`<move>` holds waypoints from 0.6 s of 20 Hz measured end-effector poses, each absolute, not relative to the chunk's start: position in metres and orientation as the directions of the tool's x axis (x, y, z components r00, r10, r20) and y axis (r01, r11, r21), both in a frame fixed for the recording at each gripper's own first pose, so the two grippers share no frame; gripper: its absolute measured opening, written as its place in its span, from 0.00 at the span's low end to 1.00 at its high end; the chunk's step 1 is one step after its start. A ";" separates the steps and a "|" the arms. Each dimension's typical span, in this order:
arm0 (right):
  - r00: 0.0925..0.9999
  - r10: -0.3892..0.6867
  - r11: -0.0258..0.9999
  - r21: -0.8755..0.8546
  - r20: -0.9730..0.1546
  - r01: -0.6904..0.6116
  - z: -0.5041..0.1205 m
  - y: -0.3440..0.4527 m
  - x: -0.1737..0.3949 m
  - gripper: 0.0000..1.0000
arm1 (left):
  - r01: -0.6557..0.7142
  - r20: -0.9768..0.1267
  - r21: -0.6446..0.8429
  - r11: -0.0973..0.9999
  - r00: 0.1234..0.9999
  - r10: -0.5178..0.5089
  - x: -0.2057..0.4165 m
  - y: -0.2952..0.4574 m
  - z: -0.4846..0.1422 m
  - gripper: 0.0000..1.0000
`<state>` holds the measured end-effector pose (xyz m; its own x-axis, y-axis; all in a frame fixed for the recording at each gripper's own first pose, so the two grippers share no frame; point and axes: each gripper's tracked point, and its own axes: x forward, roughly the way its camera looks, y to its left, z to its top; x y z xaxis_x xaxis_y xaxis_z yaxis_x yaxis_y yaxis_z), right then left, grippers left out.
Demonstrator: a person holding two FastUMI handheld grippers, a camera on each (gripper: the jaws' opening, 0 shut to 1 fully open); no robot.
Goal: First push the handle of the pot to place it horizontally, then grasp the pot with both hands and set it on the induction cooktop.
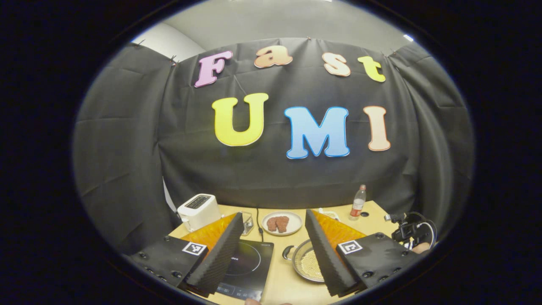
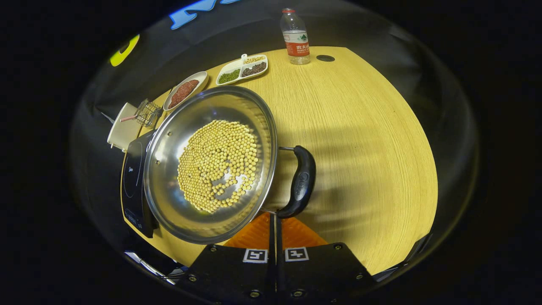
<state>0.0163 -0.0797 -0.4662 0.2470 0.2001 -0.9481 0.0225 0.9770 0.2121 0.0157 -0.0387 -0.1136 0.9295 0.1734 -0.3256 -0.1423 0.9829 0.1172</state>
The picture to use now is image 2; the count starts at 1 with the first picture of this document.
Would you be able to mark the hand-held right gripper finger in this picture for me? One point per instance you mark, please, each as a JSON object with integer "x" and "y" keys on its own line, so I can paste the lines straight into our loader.
{"x": 272, "y": 241}
{"x": 279, "y": 241}

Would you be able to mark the black induction cooktop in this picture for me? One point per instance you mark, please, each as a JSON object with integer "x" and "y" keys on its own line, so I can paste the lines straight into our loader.
{"x": 133, "y": 178}

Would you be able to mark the pile of soybeans in pot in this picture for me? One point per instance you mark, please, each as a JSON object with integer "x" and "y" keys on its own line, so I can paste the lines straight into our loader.
{"x": 211, "y": 169}

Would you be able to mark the pile of green beans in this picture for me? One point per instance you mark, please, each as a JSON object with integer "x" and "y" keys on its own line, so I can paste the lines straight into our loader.
{"x": 229, "y": 76}

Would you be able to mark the pile of dark red beans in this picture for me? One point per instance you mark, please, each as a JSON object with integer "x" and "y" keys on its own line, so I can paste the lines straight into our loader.
{"x": 254, "y": 69}

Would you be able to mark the red meat slices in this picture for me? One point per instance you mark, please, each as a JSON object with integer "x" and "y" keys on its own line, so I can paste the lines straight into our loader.
{"x": 184, "y": 91}

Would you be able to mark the white oval plate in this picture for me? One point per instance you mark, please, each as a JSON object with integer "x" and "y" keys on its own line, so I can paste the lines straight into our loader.
{"x": 202, "y": 77}

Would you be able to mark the white divided dish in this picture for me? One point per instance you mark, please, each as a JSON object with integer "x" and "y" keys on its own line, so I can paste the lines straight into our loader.
{"x": 228, "y": 65}

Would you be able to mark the small pile of yellow beans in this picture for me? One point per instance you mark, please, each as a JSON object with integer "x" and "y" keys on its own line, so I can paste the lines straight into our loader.
{"x": 254, "y": 59}

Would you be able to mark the white toaster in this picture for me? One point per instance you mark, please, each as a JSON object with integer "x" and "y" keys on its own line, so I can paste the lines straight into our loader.
{"x": 123, "y": 131}

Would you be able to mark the black table grommet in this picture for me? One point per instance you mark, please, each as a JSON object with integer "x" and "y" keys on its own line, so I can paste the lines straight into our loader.
{"x": 325, "y": 58}

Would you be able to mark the clear plastic water bottle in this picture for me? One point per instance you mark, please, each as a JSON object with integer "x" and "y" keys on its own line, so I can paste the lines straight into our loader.
{"x": 296, "y": 46}

